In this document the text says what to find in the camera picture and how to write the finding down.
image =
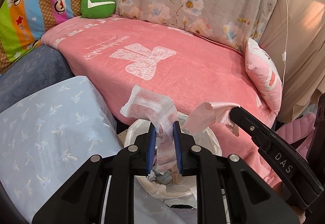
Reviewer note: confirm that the clear zip wrapper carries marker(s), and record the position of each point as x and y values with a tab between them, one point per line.
152	104

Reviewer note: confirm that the small pink pillow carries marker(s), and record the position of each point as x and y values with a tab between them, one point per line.
264	74

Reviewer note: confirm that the green round cushion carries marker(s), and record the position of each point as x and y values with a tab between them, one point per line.
97	4

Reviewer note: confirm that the white plastic trash bag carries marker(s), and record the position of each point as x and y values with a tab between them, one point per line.
137	130

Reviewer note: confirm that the light blue palm print sheet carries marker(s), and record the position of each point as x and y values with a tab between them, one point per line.
50	125

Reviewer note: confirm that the pink blanket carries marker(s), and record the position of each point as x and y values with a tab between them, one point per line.
177	61

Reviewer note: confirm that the blue-grey velvet cushion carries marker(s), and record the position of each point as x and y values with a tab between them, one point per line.
33	71

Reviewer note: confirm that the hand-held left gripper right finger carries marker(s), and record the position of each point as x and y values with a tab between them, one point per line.
177	148

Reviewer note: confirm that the pink zigzag-edged wrapper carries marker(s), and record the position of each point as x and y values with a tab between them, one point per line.
215	112

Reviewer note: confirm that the beige cloth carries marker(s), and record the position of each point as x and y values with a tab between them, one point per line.
304	36

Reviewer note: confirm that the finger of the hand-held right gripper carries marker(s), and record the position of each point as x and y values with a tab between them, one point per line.
247	125

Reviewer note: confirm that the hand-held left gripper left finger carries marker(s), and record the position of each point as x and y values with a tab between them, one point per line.
151	148

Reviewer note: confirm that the colourful cartoon monkey pillow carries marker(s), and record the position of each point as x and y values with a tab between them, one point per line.
38	11

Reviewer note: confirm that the pink quilted cloth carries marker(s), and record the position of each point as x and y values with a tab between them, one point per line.
297	130

